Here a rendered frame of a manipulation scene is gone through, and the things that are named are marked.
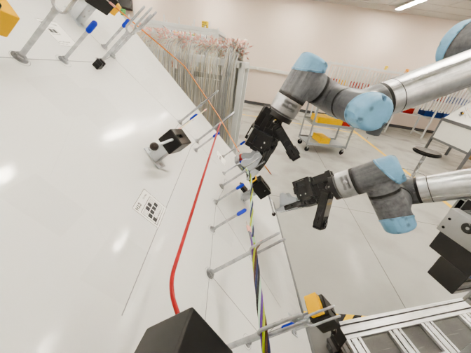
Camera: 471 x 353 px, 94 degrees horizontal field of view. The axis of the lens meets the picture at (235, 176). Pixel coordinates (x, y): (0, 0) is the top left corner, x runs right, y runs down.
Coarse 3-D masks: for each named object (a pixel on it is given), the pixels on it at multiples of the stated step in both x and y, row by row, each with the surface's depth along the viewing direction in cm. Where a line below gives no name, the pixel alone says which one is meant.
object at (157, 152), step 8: (168, 136) 38; (176, 136) 38; (184, 136) 41; (152, 144) 34; (160, 144) 35; (168, 144) 38; (176, 144) 38; (184, 144) 39; (152, 152) 40; (160, 152) 40; (168, 152) 39; (176, 152) 41; (160, 160) 42
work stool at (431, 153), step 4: (412, 148) 315; (416, 148) 306; (420, 148) 308; (424, 148) 312; (428, 148) 315; (416, 152) 306; (420, 152) 300; (424, 152) 297; (428, 152) 298; (432, 152) 301; (436, 152) 304; (424, 156) 308; (428, 156) 296; (432, 156) 293; (436, 156) 292; (440, 156) 293; (420, 160) 313; (420, 164) 314; (404, 168) 341; (416, 168) 318; (416, 172) 321; (408, 176) 313; (412, 176) 324
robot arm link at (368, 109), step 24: (408, 72) 46; (432, 72) 44; (456, 72) 43; (336, 96) 51; (360, 96) 44; (384, 96) 42; (408, 96) 44; (432, 96) 45; (360, 120) 44; (384, 120) 44
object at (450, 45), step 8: (456, 24) 58; (464, 24) 56; (448, 32) 59; (456, 32) 57; (464, 32) 55; (448, 40) 58; (456, 40) 56; (464, 40) 55; (440, 48) 60; (448, 48) 58; (456, 48) 56; (464, 48) 55; (440, 56) 61; (448, 56) 59
